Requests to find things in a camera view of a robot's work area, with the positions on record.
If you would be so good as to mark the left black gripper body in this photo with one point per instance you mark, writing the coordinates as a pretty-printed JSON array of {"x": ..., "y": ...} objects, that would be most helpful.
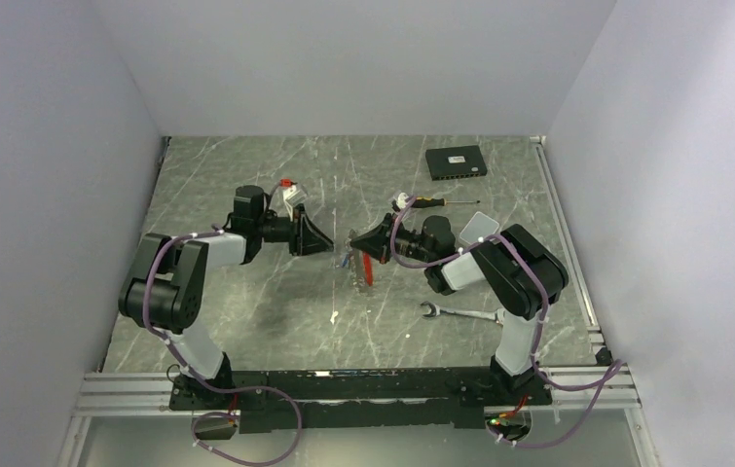
[{"x": 282, "y": 230}]

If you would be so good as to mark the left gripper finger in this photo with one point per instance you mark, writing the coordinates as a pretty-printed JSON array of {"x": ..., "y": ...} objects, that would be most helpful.
[
  {"x": 307, "y": 247},
  {"x": 306, "y": 229}
]

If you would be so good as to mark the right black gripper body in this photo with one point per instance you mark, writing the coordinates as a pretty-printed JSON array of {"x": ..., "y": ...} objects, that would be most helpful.
[{"x": 408, "y": 244}]

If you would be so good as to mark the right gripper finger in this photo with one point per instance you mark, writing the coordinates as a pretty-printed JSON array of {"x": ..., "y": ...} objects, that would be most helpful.
[
  {"x": 379, "y": 233},
  {"x": 378, "y": 251}
]

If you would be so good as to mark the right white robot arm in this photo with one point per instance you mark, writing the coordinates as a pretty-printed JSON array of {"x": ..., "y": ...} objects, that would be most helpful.
[{"x": 525, "y": 277}]

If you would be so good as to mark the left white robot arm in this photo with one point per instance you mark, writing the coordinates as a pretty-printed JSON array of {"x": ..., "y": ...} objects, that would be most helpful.
[{"x": 163, "y": 290}]

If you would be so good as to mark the yellow black screwdriver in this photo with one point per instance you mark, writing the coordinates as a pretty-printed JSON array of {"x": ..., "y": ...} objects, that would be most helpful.
[{"x": 422, "y": 202}]

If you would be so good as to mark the black box device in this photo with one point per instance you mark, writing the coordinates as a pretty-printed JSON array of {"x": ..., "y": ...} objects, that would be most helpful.
[{"x": 455, "y": 163}]

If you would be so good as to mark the silver combination wrench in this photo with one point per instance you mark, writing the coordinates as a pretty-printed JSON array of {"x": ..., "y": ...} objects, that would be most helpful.
[{"x": 434, "y": 310}]

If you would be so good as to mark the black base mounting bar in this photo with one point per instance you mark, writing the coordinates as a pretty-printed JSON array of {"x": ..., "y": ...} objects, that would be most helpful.
[{"x": 266, "y": 401}]

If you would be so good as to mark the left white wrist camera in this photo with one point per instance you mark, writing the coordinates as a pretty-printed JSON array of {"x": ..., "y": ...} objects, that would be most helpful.
[{"x": 292, "y": 194}]

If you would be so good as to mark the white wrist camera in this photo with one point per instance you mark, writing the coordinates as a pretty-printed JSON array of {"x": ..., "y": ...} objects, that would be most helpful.
[
  {"x": 402, "y": 203},
  {"x": 292, "y": 194}
]

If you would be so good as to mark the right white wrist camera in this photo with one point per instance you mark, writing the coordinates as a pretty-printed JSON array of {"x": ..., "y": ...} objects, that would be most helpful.
[{"x": 402, "y": 203}]

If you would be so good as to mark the aluminium frame rail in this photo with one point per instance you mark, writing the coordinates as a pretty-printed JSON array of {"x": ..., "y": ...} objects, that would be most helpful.
[{"x": 149, "y": 394}]

